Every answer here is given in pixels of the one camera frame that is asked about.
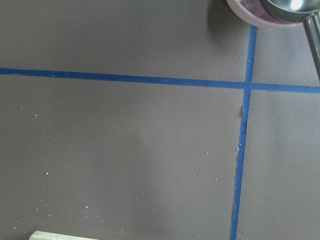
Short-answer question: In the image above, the pink bowl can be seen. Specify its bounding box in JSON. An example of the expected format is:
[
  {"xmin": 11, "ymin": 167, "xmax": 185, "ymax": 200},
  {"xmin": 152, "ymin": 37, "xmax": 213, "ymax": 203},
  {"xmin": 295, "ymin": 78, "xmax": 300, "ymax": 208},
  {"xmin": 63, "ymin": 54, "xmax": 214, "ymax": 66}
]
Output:
[{"xmin": 226, "ymin": 0, "xmax": 302, "ymax": 29}]

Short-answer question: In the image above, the wooden cutting board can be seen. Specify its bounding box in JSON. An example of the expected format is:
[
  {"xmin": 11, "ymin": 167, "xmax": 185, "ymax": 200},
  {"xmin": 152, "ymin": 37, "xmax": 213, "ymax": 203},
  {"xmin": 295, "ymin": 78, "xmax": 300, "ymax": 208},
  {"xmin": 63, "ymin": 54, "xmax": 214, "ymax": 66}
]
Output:
[{"xmin": 29, "ymin": 231, "xmax": 96, "ymax": 240}]

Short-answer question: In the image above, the metal scoop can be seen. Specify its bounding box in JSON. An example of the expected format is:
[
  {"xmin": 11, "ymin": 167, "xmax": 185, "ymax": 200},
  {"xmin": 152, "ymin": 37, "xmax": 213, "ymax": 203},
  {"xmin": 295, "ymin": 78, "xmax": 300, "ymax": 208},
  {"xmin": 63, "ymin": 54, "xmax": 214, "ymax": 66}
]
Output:
[{"xmin": 261, "ymin": 0, "xmax": 320, "ymax": 75}]

